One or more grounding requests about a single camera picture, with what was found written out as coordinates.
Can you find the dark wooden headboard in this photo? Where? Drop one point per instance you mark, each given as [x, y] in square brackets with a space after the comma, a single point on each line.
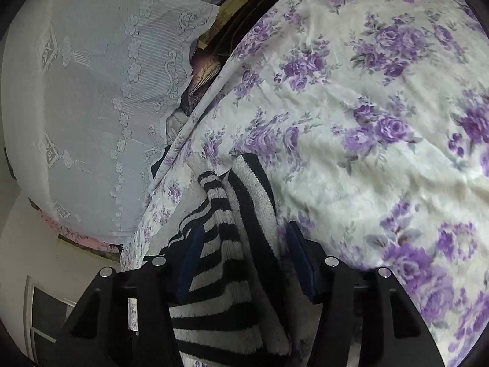
[237, 11]

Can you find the large white lace cover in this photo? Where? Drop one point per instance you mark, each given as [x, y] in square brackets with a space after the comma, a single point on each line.
[95, 103]

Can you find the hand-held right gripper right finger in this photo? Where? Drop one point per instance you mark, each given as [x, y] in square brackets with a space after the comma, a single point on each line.
[303, 263]

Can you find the pink zippered pillow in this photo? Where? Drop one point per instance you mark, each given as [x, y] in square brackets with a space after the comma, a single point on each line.
[204, 68]

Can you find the grey cloth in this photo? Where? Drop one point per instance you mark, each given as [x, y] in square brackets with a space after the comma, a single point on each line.
[175, 122]

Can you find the pink floral cloth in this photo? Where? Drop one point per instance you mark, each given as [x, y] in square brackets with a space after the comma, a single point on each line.
[76, 237]

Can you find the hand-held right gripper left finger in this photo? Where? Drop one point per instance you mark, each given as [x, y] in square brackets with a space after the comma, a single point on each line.
[191, 260]

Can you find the purple floral bed sheet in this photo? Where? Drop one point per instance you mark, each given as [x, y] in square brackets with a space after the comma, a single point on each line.
[344, 179]

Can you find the white framed door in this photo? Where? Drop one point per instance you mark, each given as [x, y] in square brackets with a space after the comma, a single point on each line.
[42, 306]

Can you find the black and grey striped sweater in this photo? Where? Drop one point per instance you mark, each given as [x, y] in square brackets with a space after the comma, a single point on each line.
[244, 214]

